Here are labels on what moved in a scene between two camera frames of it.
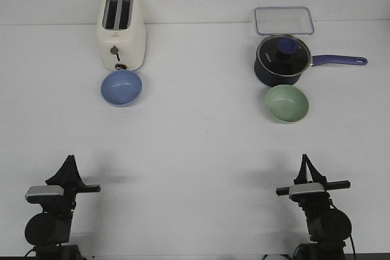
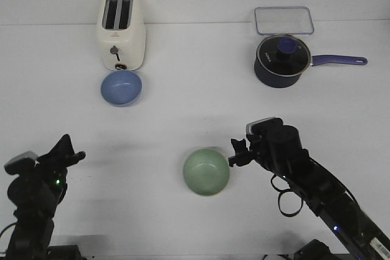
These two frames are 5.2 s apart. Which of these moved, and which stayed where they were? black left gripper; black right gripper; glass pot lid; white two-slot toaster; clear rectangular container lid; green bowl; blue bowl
Moved: black left gripper; green bowl; black right gripper
Stayed: glass pot lid; blue bowl; white two-slot toaster; clear rectangular container lid
